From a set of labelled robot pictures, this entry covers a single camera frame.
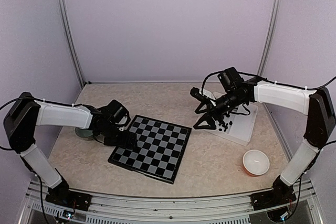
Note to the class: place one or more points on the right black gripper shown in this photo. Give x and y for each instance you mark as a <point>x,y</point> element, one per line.
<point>210,109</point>

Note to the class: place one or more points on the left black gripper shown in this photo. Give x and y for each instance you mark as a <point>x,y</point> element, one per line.
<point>123,142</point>

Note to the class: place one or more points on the black grey chessboard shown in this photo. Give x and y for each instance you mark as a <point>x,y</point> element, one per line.
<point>161,147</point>

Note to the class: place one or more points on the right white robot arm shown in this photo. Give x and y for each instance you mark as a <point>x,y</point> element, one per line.
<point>312,110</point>

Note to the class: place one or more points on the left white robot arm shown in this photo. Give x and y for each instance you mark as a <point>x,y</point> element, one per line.
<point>28,113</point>

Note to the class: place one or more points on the black chess pieces pile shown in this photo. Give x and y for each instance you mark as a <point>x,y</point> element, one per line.
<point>225,124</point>

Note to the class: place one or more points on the green glass bowl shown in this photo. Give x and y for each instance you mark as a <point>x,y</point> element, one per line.
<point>84,134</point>

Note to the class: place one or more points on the white plastic piece tray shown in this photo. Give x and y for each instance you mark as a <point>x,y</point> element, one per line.
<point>244,117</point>

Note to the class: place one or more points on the white orange bowl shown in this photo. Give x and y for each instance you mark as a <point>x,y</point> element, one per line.
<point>255,163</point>

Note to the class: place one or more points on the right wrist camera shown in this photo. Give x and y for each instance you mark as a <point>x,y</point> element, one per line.
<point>196,93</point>

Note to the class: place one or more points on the aluminium front rail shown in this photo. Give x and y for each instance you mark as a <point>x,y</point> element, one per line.
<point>110,208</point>

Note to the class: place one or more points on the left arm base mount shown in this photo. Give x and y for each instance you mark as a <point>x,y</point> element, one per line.
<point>74,200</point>

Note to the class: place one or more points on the right aluminium frame post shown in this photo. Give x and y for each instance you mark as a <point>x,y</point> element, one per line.
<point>269,36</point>

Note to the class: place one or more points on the aluminium frame post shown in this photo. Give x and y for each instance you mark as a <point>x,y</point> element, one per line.
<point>269,36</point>
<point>70,42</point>

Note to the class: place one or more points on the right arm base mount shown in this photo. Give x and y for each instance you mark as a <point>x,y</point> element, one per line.
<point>268,199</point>

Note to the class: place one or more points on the left aluminium frame post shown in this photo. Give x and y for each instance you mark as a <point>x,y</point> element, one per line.
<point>70,42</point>

